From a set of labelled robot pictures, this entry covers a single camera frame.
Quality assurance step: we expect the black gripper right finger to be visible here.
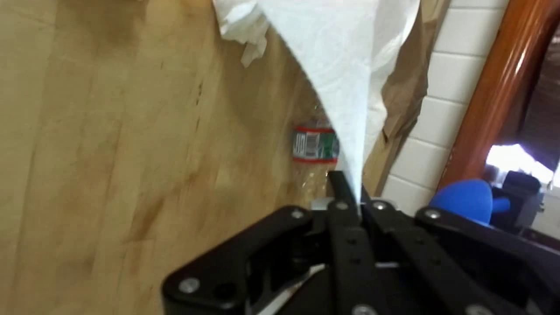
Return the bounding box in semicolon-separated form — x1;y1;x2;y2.
361;193;506;315

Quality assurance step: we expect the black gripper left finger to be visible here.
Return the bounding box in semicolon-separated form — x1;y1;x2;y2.
328;172;384;315

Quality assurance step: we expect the white paper towel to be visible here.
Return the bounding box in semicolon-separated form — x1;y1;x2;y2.
212;0;420;195

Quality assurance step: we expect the brown paper bag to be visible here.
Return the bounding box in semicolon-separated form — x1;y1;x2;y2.
364;0;452;196

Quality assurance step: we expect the dark wood bar counter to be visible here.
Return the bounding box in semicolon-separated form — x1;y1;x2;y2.
438;0;560;188

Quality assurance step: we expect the clear water bottle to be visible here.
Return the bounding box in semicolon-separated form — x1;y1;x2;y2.
291;105;340;203

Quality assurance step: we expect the blue measuring cup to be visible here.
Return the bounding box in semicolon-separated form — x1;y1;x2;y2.
429;179;513;224

